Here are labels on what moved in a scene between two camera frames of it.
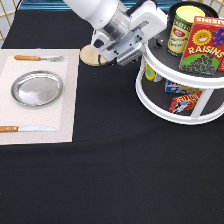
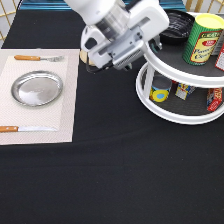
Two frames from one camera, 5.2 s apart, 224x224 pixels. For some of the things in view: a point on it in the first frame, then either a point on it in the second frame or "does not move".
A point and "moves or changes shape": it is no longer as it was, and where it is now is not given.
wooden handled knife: [13, 129] does not move
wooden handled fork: [57, 58] does not move
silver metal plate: [36, 88] does not move
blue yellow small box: [177, 88] does not move
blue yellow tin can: [149, 73] -> [160, 88]
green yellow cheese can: [180, 28] -> [203, 38]
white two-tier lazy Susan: [172, 94] moves or changes shape
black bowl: [209, 11] -> [179, 27]
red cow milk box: [184, 103] -> [214, 97]
